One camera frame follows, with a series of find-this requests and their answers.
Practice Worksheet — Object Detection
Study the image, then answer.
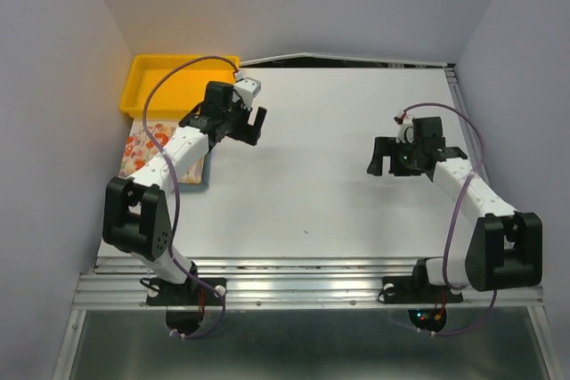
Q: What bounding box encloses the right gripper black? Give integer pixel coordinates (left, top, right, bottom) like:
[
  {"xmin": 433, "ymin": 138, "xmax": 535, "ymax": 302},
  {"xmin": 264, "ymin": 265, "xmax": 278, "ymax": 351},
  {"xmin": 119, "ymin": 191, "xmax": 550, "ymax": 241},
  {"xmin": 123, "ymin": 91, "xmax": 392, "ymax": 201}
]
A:
[{"xmin": 364, "ymin": 135, "xmax": 422, "ymax": 175}]

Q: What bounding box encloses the floral orange skirt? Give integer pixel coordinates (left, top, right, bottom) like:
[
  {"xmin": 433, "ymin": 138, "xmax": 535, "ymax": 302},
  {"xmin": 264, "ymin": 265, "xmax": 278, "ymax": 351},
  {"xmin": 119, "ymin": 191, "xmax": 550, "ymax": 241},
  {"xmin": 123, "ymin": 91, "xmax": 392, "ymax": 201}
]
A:
[{"xmin": 118, "ymin": 119, "xmax": 177, "ymax": 178}]

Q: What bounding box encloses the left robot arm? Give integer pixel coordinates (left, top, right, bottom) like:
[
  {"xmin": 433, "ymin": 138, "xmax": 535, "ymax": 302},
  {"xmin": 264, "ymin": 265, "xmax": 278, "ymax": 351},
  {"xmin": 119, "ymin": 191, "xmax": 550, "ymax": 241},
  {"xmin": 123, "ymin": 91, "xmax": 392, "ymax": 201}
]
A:
[{"xmin": 102, "ymin": 78, "xmax": 266, "ymax": 303}]

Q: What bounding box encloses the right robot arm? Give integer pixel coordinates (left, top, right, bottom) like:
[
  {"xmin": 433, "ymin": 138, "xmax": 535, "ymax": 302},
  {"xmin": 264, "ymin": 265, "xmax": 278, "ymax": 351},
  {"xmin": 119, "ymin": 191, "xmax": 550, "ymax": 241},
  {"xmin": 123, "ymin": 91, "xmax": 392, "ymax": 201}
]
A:
[{"xmin": 367, "ymin": 117, "xmax": 543, "ymax": 300}]

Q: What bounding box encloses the folded light blue skirt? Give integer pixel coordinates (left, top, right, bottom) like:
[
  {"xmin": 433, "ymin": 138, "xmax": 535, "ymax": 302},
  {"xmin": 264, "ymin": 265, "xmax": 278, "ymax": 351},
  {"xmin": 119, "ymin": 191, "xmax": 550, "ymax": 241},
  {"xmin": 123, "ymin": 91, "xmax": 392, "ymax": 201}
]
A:
[{"xmin": 175, "ymin": 156, "xmax": 210, "ymax": 194}]

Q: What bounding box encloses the yellow plastic tray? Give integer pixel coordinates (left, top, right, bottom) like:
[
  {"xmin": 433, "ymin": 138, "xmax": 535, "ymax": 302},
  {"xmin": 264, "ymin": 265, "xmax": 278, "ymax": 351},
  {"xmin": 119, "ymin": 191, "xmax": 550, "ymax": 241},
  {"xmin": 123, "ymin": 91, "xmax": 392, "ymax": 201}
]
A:
[{"xmin": 119, "ymin": 54, "xmax": 240, "ymax": 120}]

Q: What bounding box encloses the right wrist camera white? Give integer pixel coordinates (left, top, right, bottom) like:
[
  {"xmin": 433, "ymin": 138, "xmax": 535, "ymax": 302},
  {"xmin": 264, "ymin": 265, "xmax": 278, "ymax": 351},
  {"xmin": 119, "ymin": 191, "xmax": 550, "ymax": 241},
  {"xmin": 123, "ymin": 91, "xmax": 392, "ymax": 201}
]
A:
[{"xmin": 395, "ymin": 113, "xmax": 414, "ymax": 143}]

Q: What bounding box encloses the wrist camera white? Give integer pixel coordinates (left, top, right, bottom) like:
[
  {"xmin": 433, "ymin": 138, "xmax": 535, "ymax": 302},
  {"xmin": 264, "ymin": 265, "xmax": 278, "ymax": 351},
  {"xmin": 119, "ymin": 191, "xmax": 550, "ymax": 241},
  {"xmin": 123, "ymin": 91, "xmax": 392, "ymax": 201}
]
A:
[
  {"xmin": 395, "ymin": 113, "xmax": 414, "ymax": 143},
  {"xmin": 233, "ymin": 77, "xmax": 262, "ymax": 110}
]

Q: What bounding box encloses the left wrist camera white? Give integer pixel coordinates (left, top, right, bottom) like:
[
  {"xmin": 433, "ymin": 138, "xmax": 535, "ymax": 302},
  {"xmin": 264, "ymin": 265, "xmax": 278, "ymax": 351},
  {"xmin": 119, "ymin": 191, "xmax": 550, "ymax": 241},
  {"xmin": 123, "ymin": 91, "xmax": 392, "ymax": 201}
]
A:
[{"xmin": 233, "ymin": 77, "xmax": 262, "ymax": 110}]

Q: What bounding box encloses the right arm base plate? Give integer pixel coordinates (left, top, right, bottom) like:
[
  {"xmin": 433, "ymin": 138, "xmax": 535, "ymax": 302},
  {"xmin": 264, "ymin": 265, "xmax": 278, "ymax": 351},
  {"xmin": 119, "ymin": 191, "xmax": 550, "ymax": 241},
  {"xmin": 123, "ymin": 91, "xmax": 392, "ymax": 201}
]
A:
[{"xmin": 377, "ymin": 276, "xmax": 464, "ymax": 305}]

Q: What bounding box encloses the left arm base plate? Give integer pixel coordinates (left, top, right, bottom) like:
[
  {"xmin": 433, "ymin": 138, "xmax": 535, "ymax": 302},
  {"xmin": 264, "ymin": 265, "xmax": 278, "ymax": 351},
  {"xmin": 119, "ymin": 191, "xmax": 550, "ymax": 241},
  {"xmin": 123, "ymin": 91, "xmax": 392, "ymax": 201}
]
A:
[{"xmin": 139, "ymin": 277, "xmax": 226, "ymax": 307}]

